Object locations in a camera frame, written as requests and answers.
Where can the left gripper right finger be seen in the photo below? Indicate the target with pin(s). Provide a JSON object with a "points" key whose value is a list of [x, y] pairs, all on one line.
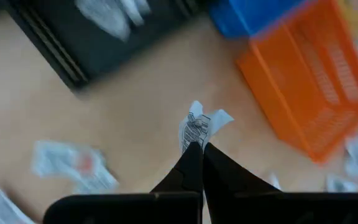
{"points": [[228, 186]]}

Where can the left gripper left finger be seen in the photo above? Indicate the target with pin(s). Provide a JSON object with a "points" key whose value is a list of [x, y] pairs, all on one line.
{"points": [[186, 177]]}

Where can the red label pad packet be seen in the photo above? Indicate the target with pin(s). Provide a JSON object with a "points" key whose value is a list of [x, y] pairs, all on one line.
{"points": [[73, 165], [2, 208]]}

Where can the orange plastic basket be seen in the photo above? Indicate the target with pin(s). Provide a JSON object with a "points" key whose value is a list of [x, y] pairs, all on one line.
{"points": [[306, 77]]}

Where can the black plastic bin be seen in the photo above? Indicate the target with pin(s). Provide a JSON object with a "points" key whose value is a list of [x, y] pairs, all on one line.
{"points": [[89, 53]]}

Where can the blue plastic bin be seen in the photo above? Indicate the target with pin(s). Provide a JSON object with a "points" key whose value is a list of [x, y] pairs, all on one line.
{"points": [[253, 15]]}

